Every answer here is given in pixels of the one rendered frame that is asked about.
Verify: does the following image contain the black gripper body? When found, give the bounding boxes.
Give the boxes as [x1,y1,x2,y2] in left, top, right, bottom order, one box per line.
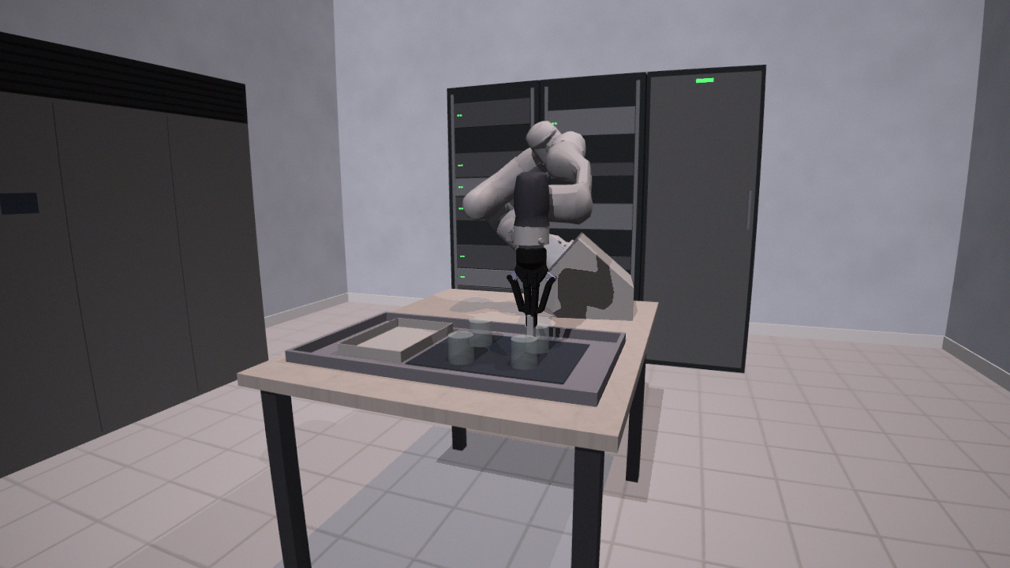
[514,248,548,284]

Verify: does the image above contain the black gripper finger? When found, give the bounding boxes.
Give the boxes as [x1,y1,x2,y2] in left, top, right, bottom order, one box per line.
[507,271,532,335]
[530,271,557,337]

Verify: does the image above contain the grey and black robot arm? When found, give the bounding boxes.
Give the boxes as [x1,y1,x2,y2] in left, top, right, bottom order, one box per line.
[462,121,593,269]

